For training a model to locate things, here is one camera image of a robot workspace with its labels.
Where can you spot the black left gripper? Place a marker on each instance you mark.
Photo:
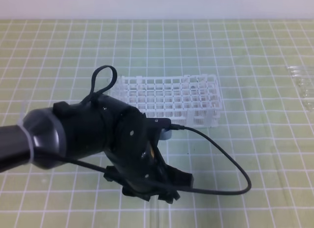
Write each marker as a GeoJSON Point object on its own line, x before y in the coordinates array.
{"type": "Point", "coordinates": [134, 155]}

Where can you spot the clear glass test tube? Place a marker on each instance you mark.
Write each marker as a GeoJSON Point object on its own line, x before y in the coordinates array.
{"type": "Point", "coordinates": [154, 214]}

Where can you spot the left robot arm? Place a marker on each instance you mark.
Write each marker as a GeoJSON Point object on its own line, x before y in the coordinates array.
{"type": "Point", "coordinates": [64, 133]}

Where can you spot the white test tube rack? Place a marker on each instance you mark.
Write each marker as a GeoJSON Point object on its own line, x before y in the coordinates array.
{"type": "Point", "coordinates": [189, 100]}

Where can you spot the green grid tablecloth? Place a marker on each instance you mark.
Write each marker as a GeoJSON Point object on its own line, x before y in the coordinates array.
{"type": "Point", "coordinates": [263, 123]}

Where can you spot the clear tubes at right edge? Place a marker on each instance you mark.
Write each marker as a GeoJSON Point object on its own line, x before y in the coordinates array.
{"type": "Point", "coordinates": [303, 77]}

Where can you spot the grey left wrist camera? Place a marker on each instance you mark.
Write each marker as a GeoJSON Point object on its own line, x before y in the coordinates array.
{"type": "Point", "coordinates": [165, 134]}

